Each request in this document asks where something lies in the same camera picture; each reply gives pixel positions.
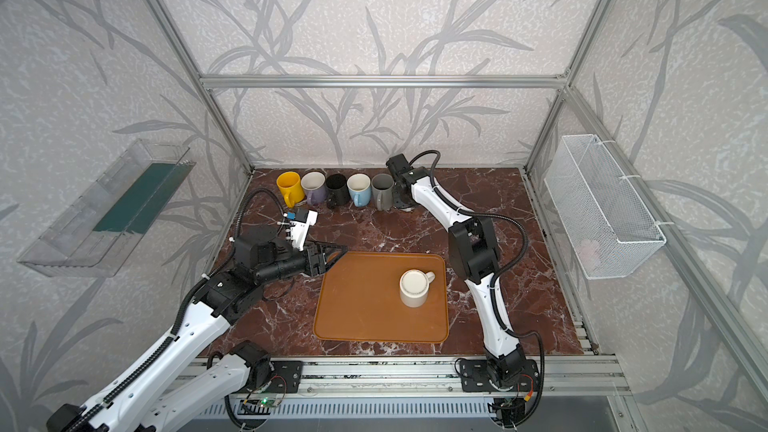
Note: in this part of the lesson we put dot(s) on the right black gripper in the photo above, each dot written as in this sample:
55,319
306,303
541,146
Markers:
397,190

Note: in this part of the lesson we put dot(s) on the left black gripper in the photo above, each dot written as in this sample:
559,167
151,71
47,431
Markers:
314,260

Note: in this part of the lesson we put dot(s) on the grey mug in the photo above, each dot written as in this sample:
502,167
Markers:
383,191

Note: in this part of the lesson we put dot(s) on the light blue mug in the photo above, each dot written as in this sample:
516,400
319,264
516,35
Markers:
360,189

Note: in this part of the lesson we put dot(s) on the black mug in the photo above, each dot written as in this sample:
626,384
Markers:
337,191

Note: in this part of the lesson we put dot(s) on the purple mug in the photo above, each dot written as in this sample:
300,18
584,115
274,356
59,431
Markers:
314,186

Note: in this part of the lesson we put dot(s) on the yellow mug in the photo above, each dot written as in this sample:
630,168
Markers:
291,190

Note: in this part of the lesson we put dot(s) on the cream round mug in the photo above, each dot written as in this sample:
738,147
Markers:
414,286

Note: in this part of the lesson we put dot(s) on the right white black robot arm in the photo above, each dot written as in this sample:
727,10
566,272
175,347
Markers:
474,256

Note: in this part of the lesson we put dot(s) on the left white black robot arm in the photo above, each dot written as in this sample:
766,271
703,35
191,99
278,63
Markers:
135,400

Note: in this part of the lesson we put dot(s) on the brown rectangular tray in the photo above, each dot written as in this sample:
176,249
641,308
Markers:
360,300

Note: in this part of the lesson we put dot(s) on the green circuit board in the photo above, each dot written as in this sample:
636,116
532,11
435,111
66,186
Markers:
253,403

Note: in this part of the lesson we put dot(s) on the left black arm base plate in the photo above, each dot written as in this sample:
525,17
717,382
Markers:
280,377

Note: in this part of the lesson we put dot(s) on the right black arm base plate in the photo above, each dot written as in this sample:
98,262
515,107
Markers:
475,377

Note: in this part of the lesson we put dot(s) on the white wire mesh basket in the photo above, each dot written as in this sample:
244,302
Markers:
609,227

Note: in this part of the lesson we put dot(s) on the clear plastic wall bin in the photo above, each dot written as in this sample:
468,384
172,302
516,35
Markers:
95,235

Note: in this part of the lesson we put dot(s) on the aluminium front rail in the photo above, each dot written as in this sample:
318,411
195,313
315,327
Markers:
435,376

